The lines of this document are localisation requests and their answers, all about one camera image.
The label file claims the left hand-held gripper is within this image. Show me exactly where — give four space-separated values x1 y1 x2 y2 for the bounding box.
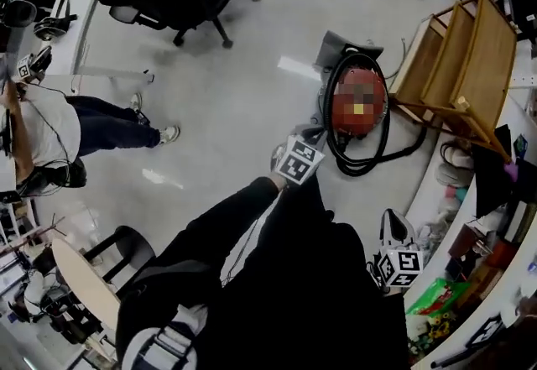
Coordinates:
270 123 328 185

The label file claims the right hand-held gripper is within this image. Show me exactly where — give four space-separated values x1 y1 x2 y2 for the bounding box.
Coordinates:
376 208 424 289

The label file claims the black vacuum hose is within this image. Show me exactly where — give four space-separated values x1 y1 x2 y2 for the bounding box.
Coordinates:
323 51 428 177

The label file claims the person's right forearm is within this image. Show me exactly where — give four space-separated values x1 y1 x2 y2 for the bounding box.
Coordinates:
375 286 410 361

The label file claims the person's left forearm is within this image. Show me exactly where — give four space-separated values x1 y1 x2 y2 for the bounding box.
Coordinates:
161 175 287 277

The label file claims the red green vacuum cleaner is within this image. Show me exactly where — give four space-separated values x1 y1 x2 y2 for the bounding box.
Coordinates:
314 30 390 145

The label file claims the white shelving rack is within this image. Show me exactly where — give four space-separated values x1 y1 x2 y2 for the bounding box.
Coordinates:
402 61 537 370

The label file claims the green packet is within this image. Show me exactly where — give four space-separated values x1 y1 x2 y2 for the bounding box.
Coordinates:
405 277 471 316

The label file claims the yellow flower pot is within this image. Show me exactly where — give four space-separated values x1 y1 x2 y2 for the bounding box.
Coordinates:
419 311 462 340

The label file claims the black cloth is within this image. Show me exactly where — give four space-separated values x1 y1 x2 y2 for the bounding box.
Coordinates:
472 124 537 218

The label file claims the person's black clothing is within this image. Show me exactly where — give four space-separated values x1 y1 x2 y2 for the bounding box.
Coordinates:
115 175 410 370

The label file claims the wooden shelf cart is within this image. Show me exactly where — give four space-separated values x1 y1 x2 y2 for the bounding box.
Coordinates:
388 0 519 164

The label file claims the gray chest pack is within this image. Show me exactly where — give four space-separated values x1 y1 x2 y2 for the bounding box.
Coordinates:
119 305 211 370

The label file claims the black round backpack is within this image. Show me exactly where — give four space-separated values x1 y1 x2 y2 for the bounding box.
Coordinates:
16 158 88 198

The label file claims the round wooden table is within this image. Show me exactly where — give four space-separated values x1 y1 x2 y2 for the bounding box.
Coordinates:
50 225 157 334

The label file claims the white desk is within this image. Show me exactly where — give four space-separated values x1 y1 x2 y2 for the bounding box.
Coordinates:
54 0 156 84

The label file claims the black headset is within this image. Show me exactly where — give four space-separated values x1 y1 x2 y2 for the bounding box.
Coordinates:
33 0 79 42

